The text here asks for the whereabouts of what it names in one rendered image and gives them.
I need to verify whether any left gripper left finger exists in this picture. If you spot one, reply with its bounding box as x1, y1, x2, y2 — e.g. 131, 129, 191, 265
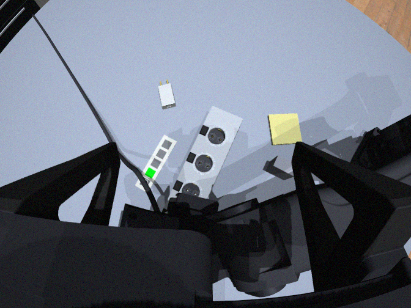
0, 142, 120, 226

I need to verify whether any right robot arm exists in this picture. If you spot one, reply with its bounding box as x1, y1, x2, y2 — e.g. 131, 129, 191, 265
118, 115, 411, 298

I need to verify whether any white two-pin plug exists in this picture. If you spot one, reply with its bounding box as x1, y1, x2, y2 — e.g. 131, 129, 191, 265
158, 80, 176, 109

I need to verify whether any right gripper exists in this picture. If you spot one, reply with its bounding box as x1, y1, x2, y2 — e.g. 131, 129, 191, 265
167, 192, 219, 230

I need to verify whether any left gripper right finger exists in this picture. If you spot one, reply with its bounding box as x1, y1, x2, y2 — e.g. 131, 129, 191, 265
292, 141, 411, 292

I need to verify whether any white diagram card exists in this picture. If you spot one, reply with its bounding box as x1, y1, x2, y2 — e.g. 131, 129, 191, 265
135, 135, 177, 192

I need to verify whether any white power strip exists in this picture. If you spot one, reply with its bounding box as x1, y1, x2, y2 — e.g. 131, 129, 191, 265
162, 106, 243, 213

